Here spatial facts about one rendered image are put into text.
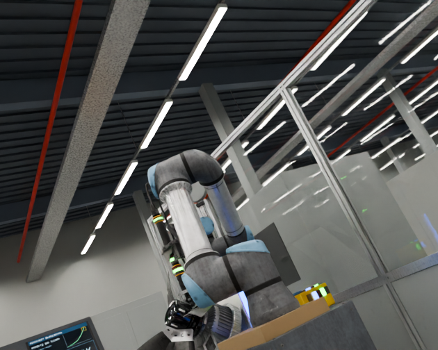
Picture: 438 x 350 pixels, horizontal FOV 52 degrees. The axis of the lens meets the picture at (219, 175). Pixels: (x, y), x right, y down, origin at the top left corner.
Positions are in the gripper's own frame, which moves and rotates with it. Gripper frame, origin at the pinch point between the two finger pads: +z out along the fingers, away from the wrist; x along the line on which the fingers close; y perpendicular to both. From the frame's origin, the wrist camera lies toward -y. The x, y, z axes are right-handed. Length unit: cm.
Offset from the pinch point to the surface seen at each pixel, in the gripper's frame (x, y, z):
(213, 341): -0.8, 43.4, -8.9
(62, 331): -66, 24, -43
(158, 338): -7.8, 32.9, 21.1
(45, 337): -71, 24, -43
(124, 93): 297, -400, 426
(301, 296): 21, 42, -44
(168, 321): -6.9, 28.3, 8.6
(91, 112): 169, -298, 331
